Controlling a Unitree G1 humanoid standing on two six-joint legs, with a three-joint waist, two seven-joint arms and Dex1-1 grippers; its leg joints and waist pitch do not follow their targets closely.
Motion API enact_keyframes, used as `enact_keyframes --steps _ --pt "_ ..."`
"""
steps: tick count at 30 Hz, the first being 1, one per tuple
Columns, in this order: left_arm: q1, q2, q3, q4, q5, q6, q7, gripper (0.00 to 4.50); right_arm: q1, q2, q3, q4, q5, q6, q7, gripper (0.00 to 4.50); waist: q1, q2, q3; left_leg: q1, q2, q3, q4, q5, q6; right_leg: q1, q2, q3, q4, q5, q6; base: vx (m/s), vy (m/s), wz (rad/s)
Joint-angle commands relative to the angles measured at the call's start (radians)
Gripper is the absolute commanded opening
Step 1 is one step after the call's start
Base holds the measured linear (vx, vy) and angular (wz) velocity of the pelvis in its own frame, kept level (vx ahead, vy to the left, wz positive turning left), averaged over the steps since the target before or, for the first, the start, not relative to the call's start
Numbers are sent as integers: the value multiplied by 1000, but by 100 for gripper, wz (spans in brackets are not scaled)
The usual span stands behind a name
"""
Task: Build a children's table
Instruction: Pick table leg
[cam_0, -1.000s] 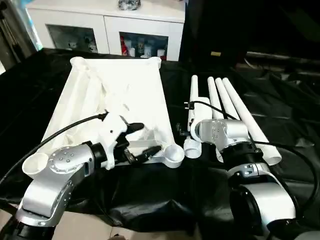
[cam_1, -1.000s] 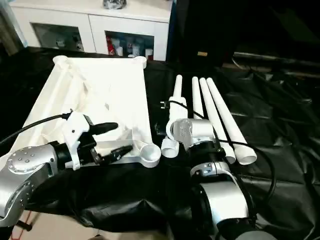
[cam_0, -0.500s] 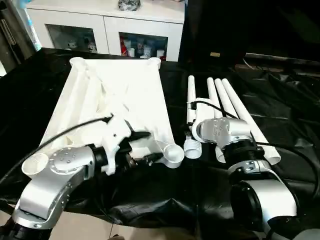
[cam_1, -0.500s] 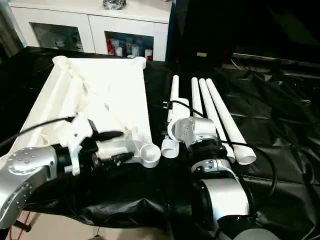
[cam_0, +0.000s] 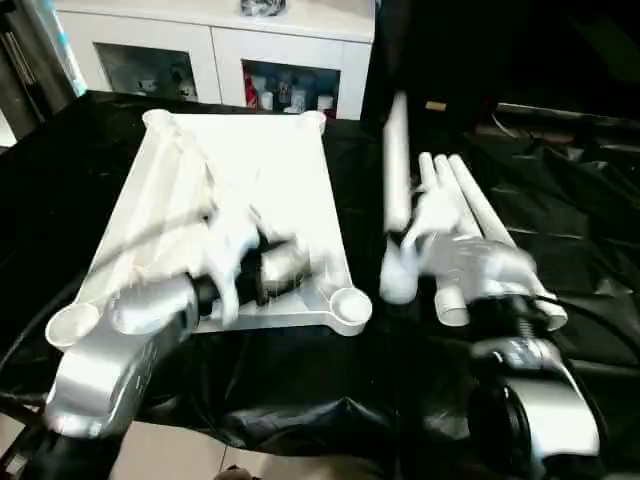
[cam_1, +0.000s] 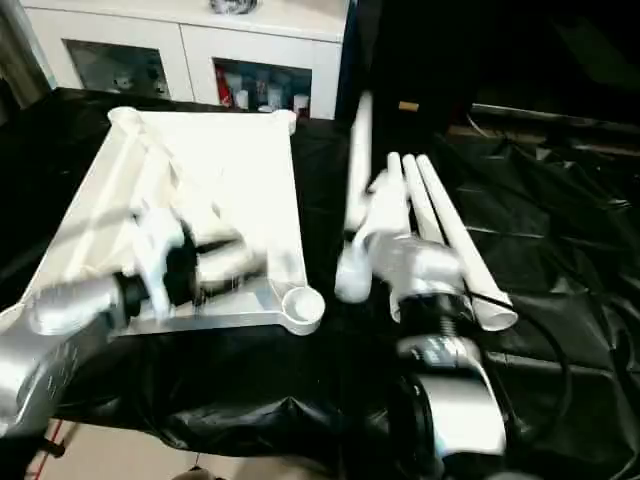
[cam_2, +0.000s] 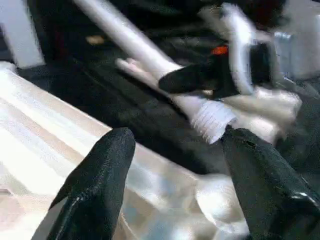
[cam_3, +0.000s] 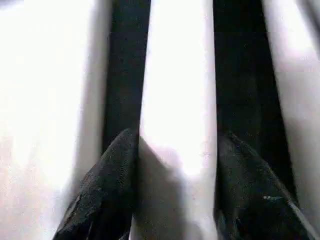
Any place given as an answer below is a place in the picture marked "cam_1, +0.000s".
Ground white plastic table top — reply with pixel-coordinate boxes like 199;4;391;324
0;105;327;337

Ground white plastic table leg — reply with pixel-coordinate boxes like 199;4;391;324
384;152;419;324
333;89;375;304
415;152;517;332
401;153;449;246

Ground red packet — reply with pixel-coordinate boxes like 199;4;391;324
218;68;235;107

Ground white cabinet with glass doors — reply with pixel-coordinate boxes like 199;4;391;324
19;0;351;121

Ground black white patterned ornament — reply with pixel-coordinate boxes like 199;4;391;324
208;0;261;16

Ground black plastic mat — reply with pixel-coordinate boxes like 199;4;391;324
0;87;640;471

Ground long black bar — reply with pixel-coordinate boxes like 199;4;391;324
472;102;640;129

